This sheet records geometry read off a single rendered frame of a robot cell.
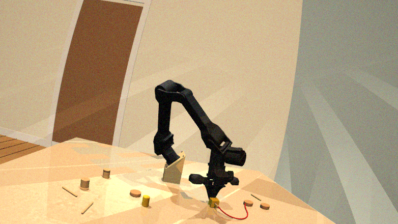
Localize yellow cylinder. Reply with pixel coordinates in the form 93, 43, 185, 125
141, 195, 150, 207

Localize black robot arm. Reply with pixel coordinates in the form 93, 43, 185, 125
153, 80, 246, 185

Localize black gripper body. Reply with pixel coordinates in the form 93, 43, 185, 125
189, 161, 239, 186

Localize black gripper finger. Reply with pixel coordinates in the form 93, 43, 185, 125
212, 182, 226, 198
203, 183, 214, 198

